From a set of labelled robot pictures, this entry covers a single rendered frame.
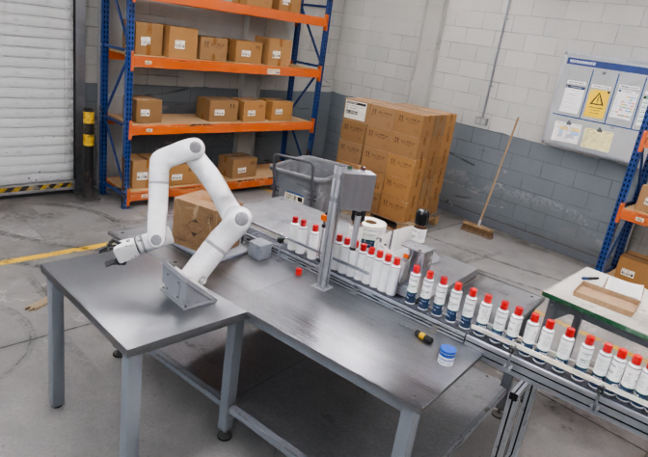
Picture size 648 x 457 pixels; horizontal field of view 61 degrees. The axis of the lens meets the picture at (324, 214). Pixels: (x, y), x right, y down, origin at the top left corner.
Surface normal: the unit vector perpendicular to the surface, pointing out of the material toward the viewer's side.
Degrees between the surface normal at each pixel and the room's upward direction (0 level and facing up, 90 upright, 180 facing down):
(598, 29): 90
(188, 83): 90
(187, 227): 90
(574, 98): 90
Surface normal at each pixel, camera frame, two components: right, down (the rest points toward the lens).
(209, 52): 0.71, 0.32
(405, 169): -0.61, 0.17
